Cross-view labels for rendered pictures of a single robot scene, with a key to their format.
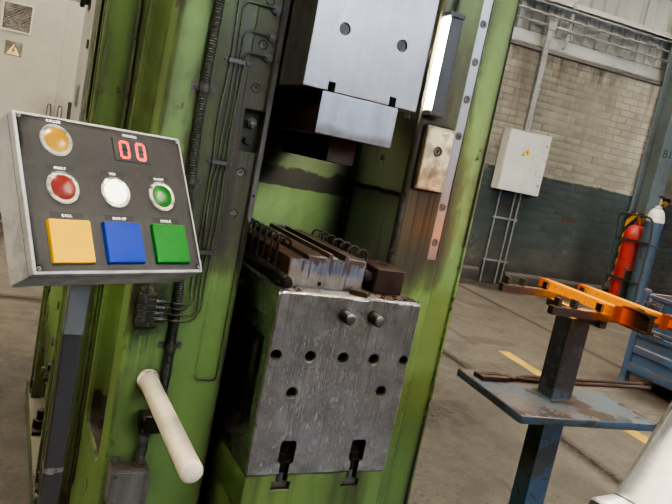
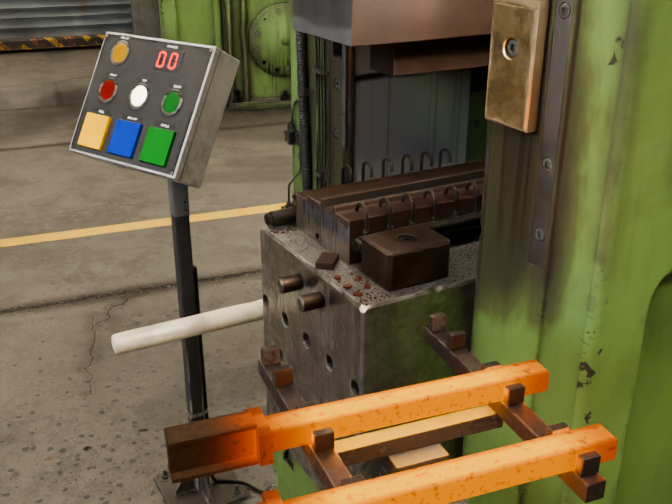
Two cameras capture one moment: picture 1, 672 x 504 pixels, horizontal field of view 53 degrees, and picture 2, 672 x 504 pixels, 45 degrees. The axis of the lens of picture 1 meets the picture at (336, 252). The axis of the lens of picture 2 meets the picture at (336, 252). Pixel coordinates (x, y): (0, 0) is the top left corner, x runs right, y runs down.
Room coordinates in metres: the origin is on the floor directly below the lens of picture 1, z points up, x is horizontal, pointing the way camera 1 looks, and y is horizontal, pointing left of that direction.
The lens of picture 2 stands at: (1.57, -1.30, 1.47)
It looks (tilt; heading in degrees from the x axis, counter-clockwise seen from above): 24 degrees down; 89
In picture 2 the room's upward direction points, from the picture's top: straight up
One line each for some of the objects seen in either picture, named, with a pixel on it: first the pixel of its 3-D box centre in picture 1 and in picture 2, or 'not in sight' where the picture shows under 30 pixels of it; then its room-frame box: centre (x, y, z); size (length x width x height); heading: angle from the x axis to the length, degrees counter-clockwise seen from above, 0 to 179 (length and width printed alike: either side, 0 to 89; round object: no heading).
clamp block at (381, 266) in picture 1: (378, 276); (406, 256); (1.71, -0.12, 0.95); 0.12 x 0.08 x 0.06; 27
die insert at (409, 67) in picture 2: (317, 147); (456, 47); (1.81, 0.10, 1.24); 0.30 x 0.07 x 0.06; 27
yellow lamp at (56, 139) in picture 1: (56, 140); (120, 52); (1.14, 0.50, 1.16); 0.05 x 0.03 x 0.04; 117
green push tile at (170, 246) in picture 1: (169, 244); (158, 147); (1.25, 0.31, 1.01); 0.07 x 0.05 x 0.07; 142
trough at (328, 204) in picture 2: (305, 240); (429, 187); (1.77, 0.09, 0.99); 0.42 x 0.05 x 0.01; 27
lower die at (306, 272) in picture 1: (294, 252); (421, 201); (1.76, 0.11, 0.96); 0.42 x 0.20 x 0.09; 27
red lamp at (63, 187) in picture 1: (63, 187); (108, 89); (1.12, 0.47, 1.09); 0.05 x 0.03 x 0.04; 117
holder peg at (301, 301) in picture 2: (376, 319); (310, 302); (1.56, -0.12, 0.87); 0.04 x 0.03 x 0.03; 27
